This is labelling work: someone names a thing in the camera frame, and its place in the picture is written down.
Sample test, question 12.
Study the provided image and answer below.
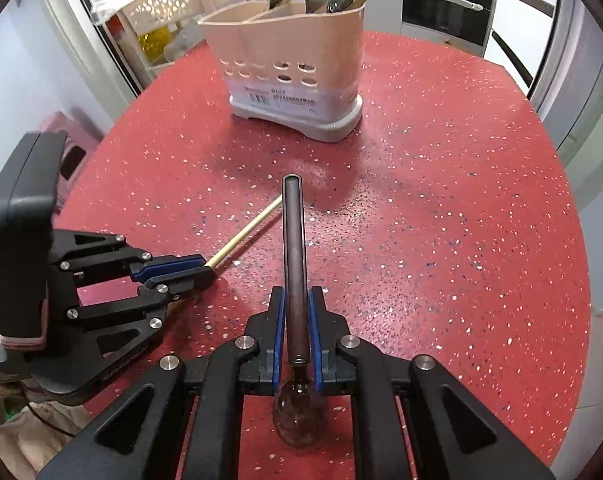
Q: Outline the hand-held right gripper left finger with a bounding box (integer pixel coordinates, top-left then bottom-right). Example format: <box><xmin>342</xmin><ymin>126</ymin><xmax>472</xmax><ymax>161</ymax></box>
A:
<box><xmin>34</xmin><ymin>286</ymin><xmax>287</xmax><ymax>480</ymax></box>

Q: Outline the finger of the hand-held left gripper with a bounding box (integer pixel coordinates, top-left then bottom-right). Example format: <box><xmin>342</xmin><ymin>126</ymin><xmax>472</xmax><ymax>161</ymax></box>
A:
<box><xmin>48</xmin><ymin>230</ymin><xmax>207</xmax><ymax>286</ymax></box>
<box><xmin>64</xmin><ymin>266</ymin><xmax>217</xmax><ymax>392</ymax></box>

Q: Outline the black built-in oven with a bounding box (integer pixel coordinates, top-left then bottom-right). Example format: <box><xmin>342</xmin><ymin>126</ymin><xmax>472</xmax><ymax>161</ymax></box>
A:
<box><xmin>400</xmin><ymin>0</ymin><xmax>499</xmax><ymax>58</ymax></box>

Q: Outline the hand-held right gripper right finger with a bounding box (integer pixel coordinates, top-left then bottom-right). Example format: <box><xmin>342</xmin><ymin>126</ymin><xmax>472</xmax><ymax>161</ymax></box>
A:
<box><xmin>309</xmin><ymin>286</ymin><xmax>557</xmax><ymax>480</ymax></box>

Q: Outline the beige plastic basket rack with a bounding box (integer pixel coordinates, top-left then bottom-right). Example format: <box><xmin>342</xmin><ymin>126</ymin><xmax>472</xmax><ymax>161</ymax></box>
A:
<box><xmin>94</xmin><ymin>0</ymin><xmax>254</xmax><ymax>71</ymax></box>

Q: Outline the beige bag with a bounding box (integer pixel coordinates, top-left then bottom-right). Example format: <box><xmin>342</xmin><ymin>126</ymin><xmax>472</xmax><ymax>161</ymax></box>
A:
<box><xmin>0</xmin><ymin>385</ymin><xmax>99</xmax><ymax>480</ymax></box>

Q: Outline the beige cutlery holder box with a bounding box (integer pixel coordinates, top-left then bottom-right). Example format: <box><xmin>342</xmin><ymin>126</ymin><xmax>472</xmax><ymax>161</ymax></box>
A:
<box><xmin>197</xmin><ymin>0</ymin><xmax>366</xmax><ymax>143</ymax></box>

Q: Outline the grey sliding door frame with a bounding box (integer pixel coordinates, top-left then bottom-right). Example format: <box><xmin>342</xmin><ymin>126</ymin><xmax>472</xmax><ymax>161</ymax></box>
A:
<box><xmin>529</xmin><ymin>0</ymin><xmax>603</xmax><ymax>211</ymax></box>
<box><xmin>36</xmin><ymin>0</ymin><xmax>148</xmax><ymax>107</ymax></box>

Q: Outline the pink plastic stool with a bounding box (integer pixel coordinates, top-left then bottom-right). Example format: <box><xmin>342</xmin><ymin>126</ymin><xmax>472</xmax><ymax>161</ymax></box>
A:
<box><xmin>40</xmin><ymin>111</ymin><xmax>106</xmax><ymax>183</ymax></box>

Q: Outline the yellow oil bottle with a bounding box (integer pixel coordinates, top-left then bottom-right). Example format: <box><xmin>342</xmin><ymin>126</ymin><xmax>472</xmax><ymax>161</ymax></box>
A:
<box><xmin>138</xmin><ymin>27</ymin><xmax>174</xmax><ymax>63</ymax></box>

